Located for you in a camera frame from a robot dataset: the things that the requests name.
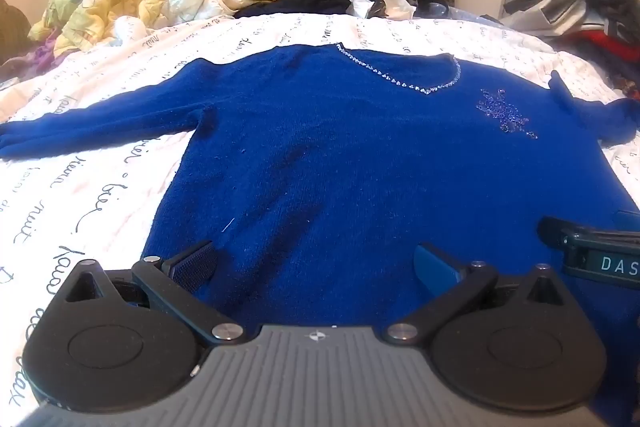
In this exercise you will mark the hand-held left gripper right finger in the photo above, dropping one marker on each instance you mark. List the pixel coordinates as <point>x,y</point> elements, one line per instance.
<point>438,265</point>

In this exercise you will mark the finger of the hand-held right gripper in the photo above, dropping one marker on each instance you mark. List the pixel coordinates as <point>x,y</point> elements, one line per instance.
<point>555,229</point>
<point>629,221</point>

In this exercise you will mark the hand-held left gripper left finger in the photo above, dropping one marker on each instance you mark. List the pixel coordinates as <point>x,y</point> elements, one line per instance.
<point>195,265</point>

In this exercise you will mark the blue knit sweater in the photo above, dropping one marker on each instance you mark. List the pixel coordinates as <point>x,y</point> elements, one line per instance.
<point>350,157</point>

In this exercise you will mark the white script-printed blanket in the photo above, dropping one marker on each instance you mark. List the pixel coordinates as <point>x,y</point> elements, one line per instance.
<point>75,207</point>

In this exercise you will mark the red cloth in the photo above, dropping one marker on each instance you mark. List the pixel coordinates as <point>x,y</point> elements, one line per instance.
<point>610,47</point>

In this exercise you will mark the purple cloth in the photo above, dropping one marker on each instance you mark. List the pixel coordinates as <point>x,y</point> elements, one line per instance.
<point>35,54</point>

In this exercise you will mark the dark navy clothing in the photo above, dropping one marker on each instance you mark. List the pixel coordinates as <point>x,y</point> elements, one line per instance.
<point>300,2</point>

